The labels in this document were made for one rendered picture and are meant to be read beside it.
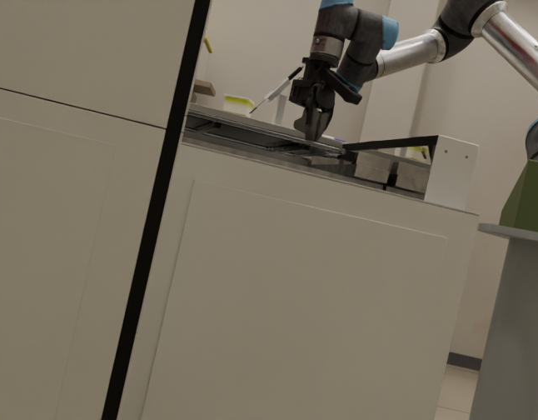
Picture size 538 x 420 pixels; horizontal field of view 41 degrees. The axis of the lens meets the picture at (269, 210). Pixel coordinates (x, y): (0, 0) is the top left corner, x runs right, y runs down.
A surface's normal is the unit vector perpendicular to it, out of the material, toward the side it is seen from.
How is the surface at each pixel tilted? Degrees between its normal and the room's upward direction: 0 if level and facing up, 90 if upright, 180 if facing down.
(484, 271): 90
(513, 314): 90
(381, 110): 90
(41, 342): 90
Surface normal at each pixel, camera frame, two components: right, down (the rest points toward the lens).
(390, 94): -0.01, 0.00
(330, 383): 0.25, 0.06
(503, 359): -0.65, -0.15
